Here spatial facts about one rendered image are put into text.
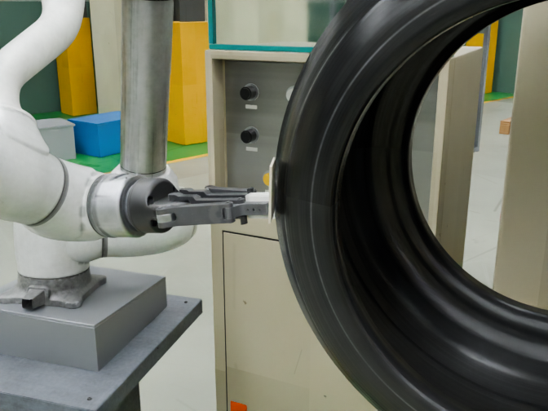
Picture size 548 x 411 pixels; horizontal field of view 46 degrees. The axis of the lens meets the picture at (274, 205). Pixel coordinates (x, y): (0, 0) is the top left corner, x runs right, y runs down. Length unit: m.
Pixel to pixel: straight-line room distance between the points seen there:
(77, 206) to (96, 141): 5.33
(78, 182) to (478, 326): 0.57
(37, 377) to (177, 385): 1.18
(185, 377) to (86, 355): 1.21
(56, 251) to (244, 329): 0.51
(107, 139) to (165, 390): 4.05
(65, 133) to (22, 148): 5.35
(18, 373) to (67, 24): 0.72
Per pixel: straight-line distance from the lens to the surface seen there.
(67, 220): 0.91
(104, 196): 0.89
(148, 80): 1.34
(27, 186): 0.85
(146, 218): 0.85
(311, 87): 0.62
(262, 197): 0.79
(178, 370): 2.63
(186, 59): 6.50
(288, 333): 1.59
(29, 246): 1.45
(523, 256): 1.00
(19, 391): 1.40
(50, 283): 1.47
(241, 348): 1.68
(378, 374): 0.68
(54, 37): 1.06
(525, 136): 0.95
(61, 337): 1.42
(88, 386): 1.37
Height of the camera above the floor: 1.37
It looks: 17 degrees down
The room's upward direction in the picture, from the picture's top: straight up
